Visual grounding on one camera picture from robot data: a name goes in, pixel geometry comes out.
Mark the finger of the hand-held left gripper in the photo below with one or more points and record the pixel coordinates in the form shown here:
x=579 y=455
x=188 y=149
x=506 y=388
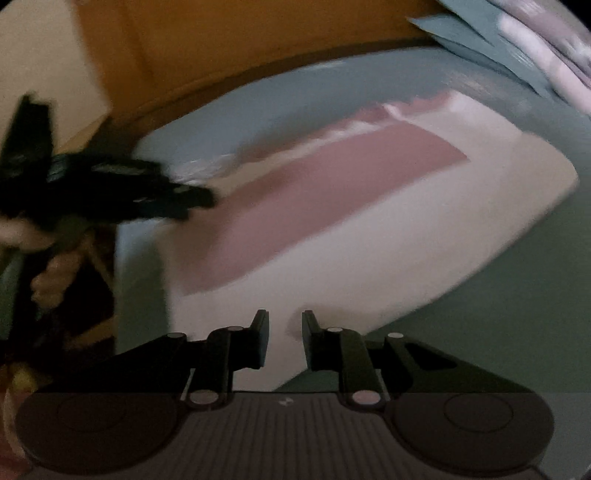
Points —
x=191 y=201

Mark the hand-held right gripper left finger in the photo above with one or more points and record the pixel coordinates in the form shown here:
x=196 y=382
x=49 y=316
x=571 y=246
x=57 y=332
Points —
x=262 y=342

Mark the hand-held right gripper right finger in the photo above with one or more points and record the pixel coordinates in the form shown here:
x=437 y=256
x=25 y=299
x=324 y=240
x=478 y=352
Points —
x=308 y=342

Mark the pink and white sweater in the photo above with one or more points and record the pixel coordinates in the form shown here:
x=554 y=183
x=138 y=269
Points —
x=369 y=240

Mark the person's left hand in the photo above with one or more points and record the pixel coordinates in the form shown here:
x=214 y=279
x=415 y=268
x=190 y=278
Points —
x=55 y=277

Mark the blue floral bed sheet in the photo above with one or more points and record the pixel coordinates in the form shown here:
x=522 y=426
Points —
x=508 y=300

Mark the blue pillow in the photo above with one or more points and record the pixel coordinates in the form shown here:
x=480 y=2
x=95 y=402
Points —
x=471 y=32

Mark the pink floral quilt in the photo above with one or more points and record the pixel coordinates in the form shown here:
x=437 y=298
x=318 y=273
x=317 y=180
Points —
x=554 y=60

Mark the wooden bed frame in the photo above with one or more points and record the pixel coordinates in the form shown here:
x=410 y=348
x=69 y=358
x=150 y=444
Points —
x=231 y=37

